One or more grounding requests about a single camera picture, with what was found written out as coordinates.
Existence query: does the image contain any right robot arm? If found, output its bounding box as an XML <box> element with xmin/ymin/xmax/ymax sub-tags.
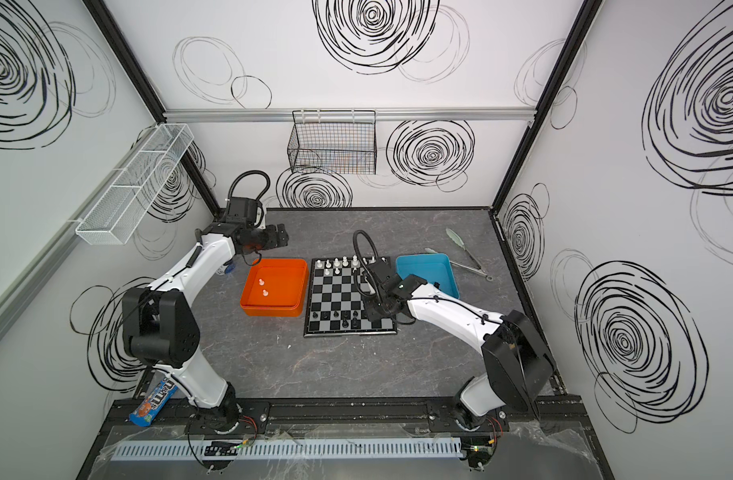
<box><xmin>362</xmin><ymin>260</ymin><xmax>557</xmax><ymax>430</ymax></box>

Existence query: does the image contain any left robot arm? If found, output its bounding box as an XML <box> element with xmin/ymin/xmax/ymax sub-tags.
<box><xmin>122</xmin><ymin>197</ymin><xmax>288</xmax><ymax>433</ymax></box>

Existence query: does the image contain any chess board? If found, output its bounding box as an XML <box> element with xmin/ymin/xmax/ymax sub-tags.
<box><xmin>302</xmin><ymin>257</ymin><xmax>398</xmax><ymax>338</ymax></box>

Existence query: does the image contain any orange tray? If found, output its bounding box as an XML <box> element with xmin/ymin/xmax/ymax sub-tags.
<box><xmin>240</xmin><ymin>258</ymin><xmax>308</xmax><ymax>317</ymax></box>

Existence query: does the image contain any blue tray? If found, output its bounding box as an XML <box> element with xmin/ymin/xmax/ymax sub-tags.
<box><xmin>396</xmin><ymin>253</ymin><xmax>460</xmax><ymax>299</ymax></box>

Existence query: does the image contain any candy packet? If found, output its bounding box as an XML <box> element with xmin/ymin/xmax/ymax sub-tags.
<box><xmin>128</xmin><ymin>377</ymin><xmax>178</xmax><ymax>427</ymax></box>

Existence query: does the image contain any black wire basket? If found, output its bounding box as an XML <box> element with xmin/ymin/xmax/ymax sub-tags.
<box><xmin>286</xmin><ymin>109</ymin><xmax>378</xmax><ymax>175</ymax></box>

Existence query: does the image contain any white wire shelf basket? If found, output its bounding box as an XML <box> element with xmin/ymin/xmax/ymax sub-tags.
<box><xmin>76</xmin><ymin>123</ymin><xmax>194</xmax><ymax>246</ymax></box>

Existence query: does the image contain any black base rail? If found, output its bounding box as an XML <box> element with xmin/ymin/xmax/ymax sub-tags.
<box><xmin>104</xmin><ymin>395</ymin><xmax>590</xmax><ymax>428</ymax></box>

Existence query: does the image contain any white cable duct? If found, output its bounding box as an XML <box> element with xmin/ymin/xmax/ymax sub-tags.
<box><xmin>110</xmin><ymin>438</ymin><xmax>464</xmax><ymax>463</ymax></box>

